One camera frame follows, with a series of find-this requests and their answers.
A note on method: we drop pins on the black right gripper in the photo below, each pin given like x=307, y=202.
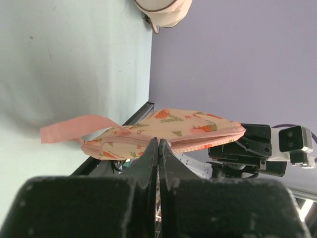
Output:
x=249, y=154

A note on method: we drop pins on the pink tulip mesh laundry bag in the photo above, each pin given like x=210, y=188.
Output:
x=184, y=131

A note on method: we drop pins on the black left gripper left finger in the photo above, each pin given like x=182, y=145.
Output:
x=121, y=206

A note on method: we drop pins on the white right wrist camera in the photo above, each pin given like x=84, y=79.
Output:
x=294, y=143

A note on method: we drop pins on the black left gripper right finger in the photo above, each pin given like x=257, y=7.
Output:
x=193, y=207

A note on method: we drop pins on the beige fabric storage bag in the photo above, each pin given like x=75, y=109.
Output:
x=163, y=13

